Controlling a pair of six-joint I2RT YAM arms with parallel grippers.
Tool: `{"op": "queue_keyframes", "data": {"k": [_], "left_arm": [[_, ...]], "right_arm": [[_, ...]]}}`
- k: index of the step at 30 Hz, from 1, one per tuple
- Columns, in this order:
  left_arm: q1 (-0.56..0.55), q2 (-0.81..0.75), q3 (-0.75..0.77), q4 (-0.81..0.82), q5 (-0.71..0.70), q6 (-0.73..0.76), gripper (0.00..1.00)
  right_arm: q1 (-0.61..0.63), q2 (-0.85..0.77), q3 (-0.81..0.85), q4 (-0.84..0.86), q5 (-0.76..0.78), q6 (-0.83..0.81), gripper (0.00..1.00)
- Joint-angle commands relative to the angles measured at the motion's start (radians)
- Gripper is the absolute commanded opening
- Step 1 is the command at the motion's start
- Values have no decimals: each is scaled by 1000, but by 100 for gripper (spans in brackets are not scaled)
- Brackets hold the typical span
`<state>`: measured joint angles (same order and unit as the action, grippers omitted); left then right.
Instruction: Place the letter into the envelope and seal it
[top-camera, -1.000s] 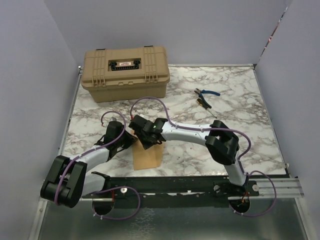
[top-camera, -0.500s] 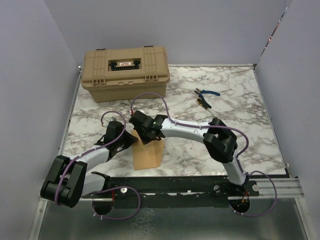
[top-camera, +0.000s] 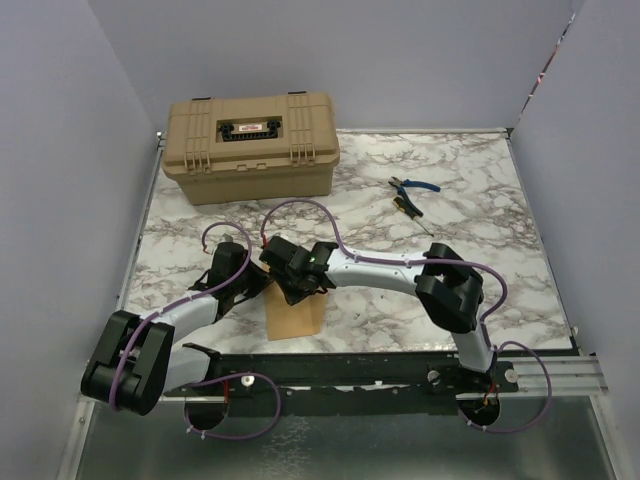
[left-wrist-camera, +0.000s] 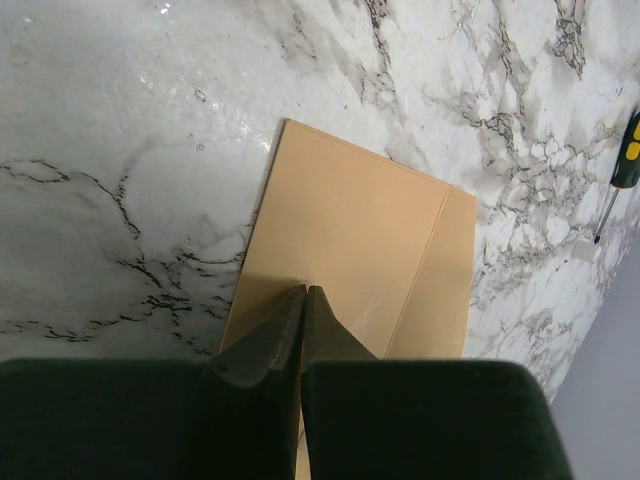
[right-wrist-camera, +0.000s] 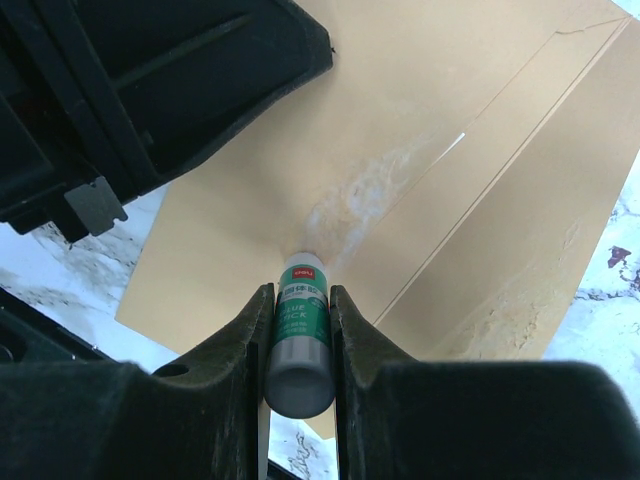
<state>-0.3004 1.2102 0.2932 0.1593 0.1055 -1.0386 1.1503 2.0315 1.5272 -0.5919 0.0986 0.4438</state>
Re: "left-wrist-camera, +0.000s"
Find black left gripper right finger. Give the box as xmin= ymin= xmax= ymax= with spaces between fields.
xmin=301 ymin=286 xmax=570 ymax=479

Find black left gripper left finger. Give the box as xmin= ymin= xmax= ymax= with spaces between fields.
xmin=1 ymin=286 xmax=306 ymax=479

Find brown paper envelope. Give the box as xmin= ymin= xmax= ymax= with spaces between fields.
xmin=221 ymin=120 xmax=476 ymax=360

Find black yellow screwdriver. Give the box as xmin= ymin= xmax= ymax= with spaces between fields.
xmin=593 ymin=110 xmax=640 ymax=244

